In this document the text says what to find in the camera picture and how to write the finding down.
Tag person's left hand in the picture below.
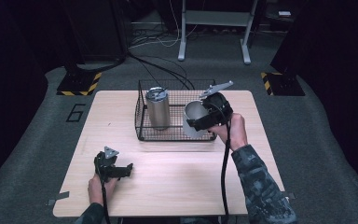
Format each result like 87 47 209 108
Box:
87 174 117 206

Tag white floor cables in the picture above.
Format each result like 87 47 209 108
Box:
130 0 200 49

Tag steel cup with lid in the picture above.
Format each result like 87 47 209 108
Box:
145 86 172 131

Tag left hand-held gripper black cable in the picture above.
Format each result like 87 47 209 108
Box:
100 179 112 224

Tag silver metal cup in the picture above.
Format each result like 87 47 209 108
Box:
182 99 213 140

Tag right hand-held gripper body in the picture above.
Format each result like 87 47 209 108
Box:
199 80 234 126

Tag black floor cables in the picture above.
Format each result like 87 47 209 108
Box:
126 51 197 91

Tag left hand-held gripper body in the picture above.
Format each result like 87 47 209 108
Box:
94 146 120 183

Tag black floor tape mark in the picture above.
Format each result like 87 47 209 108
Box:
65 103 87 123

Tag black yellow striped base plate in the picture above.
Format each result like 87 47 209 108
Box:
56 70 103 97
259 71 306 97

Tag person's right hand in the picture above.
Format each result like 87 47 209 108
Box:
207 112 249 152

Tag right hand-held gripper black cable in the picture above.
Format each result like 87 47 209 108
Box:
219 119 233 224

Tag hand-held gripper black cable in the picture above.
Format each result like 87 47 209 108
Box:
100 179 112 224
219 119 233 224

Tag dark cabinet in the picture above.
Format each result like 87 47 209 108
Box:
62 0 129 73

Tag grey tape strip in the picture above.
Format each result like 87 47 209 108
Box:
45 190 71 206

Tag white metal stand frame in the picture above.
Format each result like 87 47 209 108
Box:
177 0 259 65

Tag black wire basket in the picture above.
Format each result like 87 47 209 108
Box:
134 78 219 142

